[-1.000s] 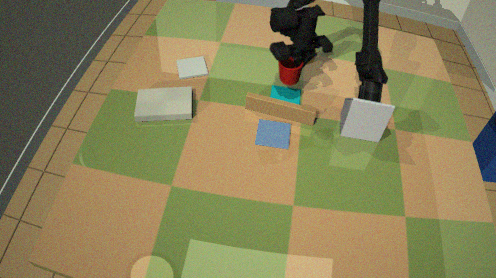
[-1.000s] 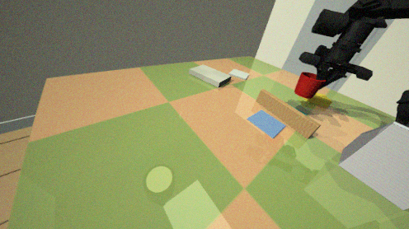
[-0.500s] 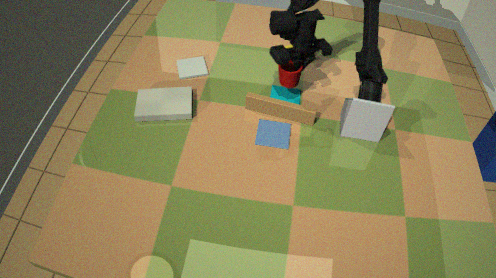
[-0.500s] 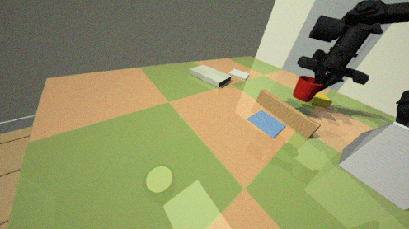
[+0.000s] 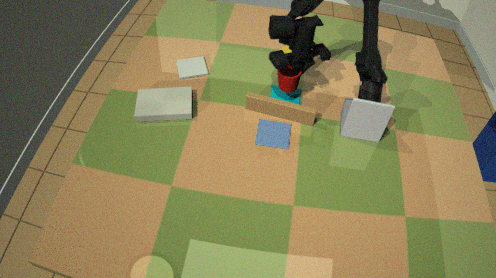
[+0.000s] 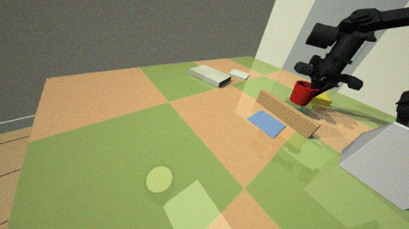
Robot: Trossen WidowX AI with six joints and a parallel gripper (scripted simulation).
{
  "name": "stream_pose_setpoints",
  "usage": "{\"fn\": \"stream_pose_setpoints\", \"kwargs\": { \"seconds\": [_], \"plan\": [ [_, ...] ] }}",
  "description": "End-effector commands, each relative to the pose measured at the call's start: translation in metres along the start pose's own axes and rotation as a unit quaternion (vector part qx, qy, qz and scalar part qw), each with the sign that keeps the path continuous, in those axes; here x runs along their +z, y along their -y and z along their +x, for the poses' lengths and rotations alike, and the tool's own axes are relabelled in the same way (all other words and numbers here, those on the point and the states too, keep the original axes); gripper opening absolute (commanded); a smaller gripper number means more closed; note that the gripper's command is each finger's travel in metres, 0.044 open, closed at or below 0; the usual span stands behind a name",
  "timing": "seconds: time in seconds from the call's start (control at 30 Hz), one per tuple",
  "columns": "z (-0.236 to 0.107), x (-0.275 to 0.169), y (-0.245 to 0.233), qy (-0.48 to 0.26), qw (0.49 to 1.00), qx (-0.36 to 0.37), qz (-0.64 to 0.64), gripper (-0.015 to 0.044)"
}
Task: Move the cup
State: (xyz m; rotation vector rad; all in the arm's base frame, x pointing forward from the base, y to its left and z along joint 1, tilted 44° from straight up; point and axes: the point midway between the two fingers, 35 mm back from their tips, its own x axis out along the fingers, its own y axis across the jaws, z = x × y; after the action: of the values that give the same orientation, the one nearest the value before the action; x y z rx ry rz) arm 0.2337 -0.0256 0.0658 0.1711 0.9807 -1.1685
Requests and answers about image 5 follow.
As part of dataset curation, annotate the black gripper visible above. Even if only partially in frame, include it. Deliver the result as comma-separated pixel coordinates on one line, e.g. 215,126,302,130
269,35,331,76

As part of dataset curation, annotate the tan rectangular bar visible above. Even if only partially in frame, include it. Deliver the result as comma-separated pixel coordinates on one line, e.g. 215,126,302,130
245,92,318,126

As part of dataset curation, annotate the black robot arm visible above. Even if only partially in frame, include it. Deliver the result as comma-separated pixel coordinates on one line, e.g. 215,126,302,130
268,0,387,104

